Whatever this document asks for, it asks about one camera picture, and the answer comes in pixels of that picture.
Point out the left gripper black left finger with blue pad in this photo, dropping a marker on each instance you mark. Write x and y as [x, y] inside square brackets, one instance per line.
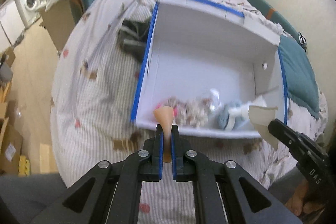
[109, 192]

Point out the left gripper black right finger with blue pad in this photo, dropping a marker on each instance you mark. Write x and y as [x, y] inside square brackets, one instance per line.
[224, 192]

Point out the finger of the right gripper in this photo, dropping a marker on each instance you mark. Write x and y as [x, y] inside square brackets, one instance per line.
[295, 141]

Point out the white paper sheet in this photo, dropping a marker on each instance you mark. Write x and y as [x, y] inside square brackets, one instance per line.
[260, 116]

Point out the light blue fluffy sock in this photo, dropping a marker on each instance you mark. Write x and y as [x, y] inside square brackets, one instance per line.
[233, 115]

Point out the cream ruffled scrunchie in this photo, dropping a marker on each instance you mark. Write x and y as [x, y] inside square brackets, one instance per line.
[191, 113]

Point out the clear plastic bag with toy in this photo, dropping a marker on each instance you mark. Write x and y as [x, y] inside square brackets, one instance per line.
[211, 100]

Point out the pink rubber duck toy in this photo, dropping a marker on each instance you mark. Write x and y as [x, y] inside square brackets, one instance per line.
[169, 103]

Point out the teal pillow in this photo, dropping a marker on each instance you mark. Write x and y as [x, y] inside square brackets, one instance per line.
[301, 85]

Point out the yellow object on floor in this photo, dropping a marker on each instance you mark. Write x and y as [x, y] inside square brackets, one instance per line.
[24, 166]

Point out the flat cardboard boxes on floor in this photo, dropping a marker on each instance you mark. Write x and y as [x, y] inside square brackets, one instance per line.
[10, 144]

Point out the checkered bed sheet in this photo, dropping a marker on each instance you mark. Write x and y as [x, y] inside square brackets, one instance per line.
[92, 95]

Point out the white cardboard box blue edges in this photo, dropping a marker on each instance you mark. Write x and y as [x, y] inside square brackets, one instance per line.
[195, 46]

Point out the dark grey sock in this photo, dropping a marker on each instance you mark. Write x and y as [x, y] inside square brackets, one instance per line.
[132, 37]

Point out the brown cardboard box by bed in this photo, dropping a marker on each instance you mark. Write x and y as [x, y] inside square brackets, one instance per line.
[58, 21]

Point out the white washing machine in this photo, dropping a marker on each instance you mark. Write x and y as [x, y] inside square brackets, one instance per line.
[28, 10]

